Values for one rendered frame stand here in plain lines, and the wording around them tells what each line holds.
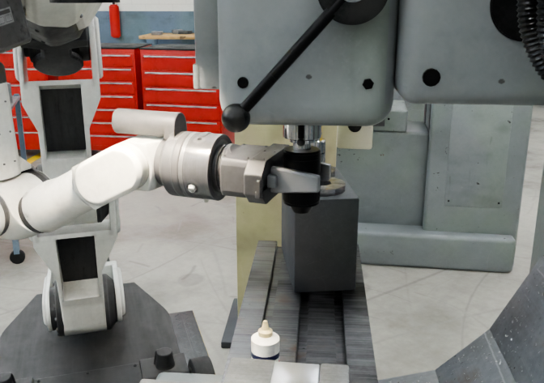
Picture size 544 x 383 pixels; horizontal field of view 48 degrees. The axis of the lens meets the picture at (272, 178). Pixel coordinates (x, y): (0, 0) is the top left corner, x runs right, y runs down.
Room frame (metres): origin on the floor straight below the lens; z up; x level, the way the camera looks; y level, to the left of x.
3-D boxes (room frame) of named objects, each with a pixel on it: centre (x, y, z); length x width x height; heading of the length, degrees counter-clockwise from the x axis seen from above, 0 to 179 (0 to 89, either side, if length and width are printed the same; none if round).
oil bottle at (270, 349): (0.77, 0.01, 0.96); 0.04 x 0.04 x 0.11
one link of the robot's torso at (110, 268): (1.48, 0.50, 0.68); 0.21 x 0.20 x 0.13; 17
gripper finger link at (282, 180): (0.72, -0.03, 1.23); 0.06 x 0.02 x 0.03; 70
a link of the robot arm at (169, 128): (0.82, 0.15, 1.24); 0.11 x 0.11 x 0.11; 70
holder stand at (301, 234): (1.18, -0.09, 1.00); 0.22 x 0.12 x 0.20; 5
